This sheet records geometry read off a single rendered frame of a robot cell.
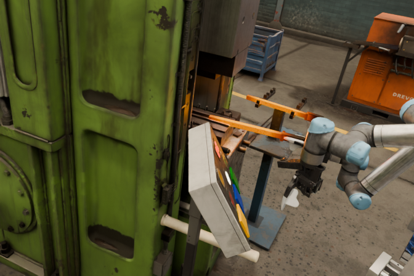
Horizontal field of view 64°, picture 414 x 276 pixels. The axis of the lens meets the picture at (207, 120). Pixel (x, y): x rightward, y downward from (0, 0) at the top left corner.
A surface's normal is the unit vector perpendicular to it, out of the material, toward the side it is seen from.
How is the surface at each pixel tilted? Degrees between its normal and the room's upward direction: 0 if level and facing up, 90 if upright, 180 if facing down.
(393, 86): 90
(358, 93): 89
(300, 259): 0
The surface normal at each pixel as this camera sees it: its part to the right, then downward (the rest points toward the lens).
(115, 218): -0.37, 0.38
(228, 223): 0.05, 0.46
